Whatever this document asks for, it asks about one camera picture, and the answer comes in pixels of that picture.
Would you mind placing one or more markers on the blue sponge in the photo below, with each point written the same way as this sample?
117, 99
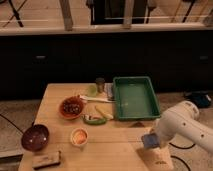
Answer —
150, 141

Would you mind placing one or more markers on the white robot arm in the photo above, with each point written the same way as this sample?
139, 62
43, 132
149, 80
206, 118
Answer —
182, 119

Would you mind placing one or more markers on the green plastic tray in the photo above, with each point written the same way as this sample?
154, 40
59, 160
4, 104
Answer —
135, 99

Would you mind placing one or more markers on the grey small packet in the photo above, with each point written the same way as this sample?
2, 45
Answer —
109, 90

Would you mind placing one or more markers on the small metal cup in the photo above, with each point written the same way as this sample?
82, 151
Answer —
100, 83

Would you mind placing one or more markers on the yellow toy corn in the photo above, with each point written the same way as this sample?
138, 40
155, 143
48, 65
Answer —
104, 113

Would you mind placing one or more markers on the orange bowl with food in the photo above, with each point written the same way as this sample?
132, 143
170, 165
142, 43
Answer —
71, 108

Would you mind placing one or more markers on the small white orange cup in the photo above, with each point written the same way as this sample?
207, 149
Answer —
79, 137

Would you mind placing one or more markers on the dark purple bowl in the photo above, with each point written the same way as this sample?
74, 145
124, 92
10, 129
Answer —
35, 138

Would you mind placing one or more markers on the brown block eraser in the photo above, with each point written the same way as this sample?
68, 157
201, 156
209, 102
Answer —
46, 160

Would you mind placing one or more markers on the dark blue floor device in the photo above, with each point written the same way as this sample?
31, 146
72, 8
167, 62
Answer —
201, 100

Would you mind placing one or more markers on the white handled knife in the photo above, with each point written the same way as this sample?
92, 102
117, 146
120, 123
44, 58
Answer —
95, 99

